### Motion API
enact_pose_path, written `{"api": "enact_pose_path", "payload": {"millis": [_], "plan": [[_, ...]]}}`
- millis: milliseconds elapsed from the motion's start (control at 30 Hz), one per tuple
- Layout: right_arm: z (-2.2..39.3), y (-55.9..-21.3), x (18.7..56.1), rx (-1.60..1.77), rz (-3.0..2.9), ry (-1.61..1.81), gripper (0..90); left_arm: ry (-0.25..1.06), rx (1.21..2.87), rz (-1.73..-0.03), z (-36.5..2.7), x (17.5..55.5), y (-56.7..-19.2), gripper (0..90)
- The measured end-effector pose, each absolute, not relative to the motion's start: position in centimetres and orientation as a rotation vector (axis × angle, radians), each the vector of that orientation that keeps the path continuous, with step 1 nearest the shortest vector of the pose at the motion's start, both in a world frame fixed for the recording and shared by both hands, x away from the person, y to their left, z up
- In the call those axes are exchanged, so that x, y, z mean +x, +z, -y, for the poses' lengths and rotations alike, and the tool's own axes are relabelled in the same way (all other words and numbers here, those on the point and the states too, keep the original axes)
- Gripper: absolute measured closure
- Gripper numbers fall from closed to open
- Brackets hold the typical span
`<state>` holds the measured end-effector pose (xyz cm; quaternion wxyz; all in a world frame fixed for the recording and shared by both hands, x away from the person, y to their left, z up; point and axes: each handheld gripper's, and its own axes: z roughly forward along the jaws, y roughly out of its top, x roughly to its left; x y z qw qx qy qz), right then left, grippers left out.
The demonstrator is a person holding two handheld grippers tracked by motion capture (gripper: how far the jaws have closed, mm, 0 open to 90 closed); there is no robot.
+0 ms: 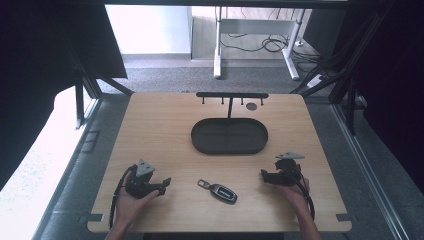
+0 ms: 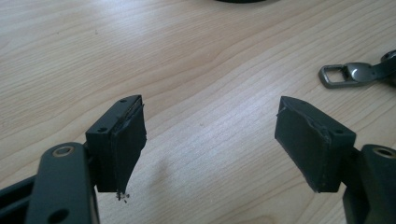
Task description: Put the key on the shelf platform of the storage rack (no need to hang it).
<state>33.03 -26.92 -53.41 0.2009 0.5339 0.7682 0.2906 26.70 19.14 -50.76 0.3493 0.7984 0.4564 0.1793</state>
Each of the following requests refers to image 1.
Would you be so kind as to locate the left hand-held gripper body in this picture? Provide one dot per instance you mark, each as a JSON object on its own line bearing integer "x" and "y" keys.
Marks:
{"x": 140, "y": 185}

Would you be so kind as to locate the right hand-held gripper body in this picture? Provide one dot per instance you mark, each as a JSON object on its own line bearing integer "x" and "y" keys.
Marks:
{"x": 288, "y": 170}

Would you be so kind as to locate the black car key fob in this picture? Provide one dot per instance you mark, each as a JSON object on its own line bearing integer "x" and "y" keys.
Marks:
{"x": 221, "y": 192}

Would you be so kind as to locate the black key rack with tray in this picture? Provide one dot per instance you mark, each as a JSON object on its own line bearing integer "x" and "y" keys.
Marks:
{"x": 229, "y": 136}

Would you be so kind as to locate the person's left hand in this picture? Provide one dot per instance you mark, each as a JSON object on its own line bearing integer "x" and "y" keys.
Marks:
{"x": 128, "y": 206}

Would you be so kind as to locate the person's right hand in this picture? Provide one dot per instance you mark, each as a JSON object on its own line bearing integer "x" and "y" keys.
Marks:
{"x": 298, "y": 196}

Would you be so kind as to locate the grey floor outlet cover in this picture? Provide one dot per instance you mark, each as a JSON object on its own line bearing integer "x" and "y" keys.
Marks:
{"x": 90, "y": 141}

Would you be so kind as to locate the grey round table grommet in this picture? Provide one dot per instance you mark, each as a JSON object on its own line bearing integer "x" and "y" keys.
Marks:
{"x": 251, "y": 106}

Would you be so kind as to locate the white power strip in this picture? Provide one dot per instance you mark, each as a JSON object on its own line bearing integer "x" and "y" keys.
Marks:
{"x": 316, "y": 81}

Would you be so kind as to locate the black curtain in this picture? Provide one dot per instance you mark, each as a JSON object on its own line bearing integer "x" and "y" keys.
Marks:
{"x": 393, "y": 83}
{"x": 33, "y": 66}

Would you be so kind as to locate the aluminium floor rail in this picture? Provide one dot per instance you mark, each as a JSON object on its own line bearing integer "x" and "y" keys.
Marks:
{"x": 363, "y": 166}

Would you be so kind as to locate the black metal frame strut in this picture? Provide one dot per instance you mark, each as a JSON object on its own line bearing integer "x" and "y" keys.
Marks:
{"x": 346, "y": 73}
{"x": 86, "y": 83}

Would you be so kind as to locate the white desk frame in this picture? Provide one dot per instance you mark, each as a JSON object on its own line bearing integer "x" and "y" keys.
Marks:
{"x": 218, "y": 50}

